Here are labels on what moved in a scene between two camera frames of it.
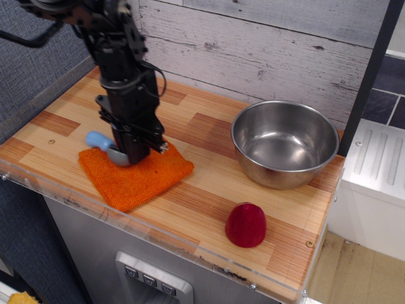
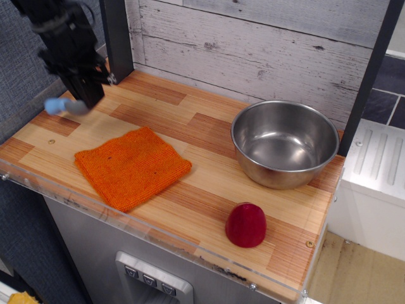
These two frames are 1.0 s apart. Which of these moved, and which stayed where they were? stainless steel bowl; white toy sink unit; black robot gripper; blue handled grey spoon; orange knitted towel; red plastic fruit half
Moved: blue handled grey spoon; black robot gripper
Stayed: stainless steel bowl; orange knitted towel; red plastic fruit half; white toy sink unit
